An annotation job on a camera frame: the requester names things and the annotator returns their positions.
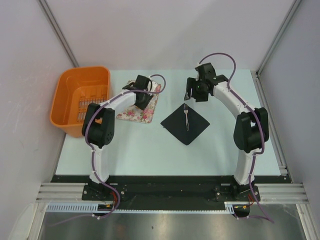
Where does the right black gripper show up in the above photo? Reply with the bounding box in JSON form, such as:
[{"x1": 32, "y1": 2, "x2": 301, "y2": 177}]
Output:
[{"x1": 184, "y1": 77, "x2": 209, "y2": 103}]

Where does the silver fork wooden handle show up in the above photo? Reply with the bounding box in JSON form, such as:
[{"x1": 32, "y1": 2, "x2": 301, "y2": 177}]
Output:
[{"x1": 183, "y1": 103, "x2": 190, "y2": 132}]

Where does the black paper napkin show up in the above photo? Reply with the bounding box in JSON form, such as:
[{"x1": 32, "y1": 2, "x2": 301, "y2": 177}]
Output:
[{"x1": 160, "y1": 104, "x2": 210, "y2": 146}]

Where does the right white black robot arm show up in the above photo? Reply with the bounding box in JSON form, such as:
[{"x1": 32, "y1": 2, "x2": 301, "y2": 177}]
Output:
[{"x1": 184, "y1": 63, "x2": 269, "y2": 201}]

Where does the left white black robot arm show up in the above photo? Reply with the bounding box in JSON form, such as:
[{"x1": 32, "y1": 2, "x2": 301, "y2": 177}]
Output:
[{"x1": 82, "y1": 75, "x2": 157, "y2": 200}]

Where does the floral patterned tray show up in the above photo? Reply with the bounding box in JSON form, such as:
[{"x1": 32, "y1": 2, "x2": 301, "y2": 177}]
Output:
[{"x1": 116, "y1": 80, "x2": 162, "y2": 124}]

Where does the orange plastic basket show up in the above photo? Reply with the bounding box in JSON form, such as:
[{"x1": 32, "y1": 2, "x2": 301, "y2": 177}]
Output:
[{"x1": 50, "y1": 66, "x2": 110, "y2": 138}]

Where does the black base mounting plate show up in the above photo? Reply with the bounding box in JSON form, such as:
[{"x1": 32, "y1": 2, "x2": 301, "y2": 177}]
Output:
[{"x1": 51, "y1": 175, "x2": 292, "y2": 211}]

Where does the aluminium front rail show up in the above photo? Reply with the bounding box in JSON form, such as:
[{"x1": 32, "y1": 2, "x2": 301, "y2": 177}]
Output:
[{"x1": 36, "y1": 182, "x2": 85, "y2": 203}]

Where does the white slotted cable duct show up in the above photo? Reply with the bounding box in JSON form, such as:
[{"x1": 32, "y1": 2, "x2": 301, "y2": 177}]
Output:
[{"x1": 46, "y1": 202, "x2": 99, "y2": 213}]

